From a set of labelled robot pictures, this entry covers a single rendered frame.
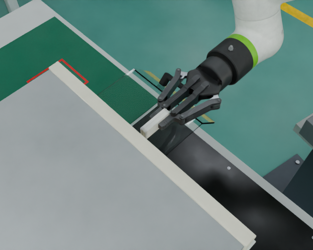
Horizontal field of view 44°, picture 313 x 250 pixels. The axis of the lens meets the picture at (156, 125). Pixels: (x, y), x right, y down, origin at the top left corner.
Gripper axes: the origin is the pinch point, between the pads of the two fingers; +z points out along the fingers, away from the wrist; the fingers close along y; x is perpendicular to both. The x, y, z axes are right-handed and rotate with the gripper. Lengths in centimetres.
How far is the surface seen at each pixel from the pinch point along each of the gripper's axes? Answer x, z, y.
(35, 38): -43, -14, 81
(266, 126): -119, -96, 9
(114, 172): 14.2, 16.5, -8.3
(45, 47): -43, -14, 75
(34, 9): -43, -24, 96
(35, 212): 14.3, 28.2, -5.2
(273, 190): -43, -28, -22
